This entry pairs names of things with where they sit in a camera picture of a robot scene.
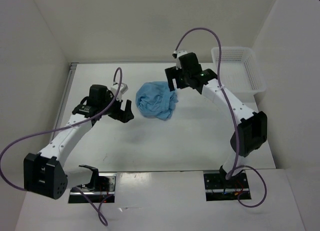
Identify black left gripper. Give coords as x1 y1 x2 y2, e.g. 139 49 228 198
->
99 91 134 123

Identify light blue shorts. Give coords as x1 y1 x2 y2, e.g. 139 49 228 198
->
135 81 178 121

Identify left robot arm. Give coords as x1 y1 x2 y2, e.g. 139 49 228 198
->
23 82 134 200

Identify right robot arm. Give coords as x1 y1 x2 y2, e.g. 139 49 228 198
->
165 50 267 188

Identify white plastic basket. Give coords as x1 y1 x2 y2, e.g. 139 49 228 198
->
211 46 267 99

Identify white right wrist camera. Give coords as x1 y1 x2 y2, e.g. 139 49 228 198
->
172 50 189 70

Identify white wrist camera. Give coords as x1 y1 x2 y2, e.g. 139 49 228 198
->
110 82 128 102
172 50 189 70

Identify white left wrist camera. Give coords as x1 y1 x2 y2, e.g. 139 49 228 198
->
110 82 128 102

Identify aluminium table edge rail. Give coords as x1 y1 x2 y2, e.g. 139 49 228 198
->
39 62 79 173

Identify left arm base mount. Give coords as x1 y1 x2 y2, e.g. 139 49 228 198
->
68 172 117 204

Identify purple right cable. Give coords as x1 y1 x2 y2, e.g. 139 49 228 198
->
174 27 268 209

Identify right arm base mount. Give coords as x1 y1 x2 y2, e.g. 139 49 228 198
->
203 170 252 202

